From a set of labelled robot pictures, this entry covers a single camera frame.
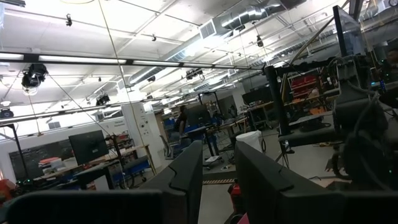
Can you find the black overhead rig camera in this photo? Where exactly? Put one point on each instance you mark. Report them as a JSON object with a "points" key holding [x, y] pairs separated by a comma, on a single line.
{"points": [[35, 74]]}

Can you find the black overhead frame bar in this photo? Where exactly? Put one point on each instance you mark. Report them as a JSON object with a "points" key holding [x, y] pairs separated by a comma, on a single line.
{"points": [[31, 57]]}

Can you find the rig operator monitor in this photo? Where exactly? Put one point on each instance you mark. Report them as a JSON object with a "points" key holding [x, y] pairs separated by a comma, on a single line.
{"points": [[351, 34]]}

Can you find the black computer monitor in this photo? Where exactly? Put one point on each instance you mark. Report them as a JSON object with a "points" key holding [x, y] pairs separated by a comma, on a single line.
{"points": [[88, 146], [199, 116]]}

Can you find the white bucket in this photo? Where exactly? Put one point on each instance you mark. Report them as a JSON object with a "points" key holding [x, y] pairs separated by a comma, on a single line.
{"points": [[248, 140]]}

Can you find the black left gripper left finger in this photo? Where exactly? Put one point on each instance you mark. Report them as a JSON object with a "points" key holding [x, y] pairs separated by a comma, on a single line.
{"points": [[93, 208]]}

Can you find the black ceiling camera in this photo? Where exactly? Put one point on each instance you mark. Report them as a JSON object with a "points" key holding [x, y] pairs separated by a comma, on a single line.
{"points": [[260, 41], [6, 113], [68, 20], [194, 73], [102, 99]]}

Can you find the black office chair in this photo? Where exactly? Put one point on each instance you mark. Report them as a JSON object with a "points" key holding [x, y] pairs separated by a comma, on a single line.
{"points": [[166, 146]]}

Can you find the silver air duct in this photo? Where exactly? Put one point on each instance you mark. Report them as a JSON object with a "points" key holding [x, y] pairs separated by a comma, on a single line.
{"points": [[248, 15]]}

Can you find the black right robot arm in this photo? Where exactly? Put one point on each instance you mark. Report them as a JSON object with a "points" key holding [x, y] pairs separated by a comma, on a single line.
{"points": [[360, 124]]}

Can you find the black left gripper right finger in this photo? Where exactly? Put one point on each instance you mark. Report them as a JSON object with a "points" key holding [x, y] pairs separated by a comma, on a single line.
{"points": [[295, 205]]}

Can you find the pink plastic bin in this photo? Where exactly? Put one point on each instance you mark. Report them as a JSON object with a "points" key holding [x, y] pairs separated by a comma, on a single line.
{"points": [[243, 219]]}

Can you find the red object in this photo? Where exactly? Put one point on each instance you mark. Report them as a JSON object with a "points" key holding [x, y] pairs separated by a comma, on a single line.
{"points": [[236, 193]]}

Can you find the white pillar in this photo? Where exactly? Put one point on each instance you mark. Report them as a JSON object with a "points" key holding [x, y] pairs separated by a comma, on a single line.
{"points": [[140, 130]]}

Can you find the person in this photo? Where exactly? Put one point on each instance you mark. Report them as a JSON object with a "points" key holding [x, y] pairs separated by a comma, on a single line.
{"points": [[182, 121]]}

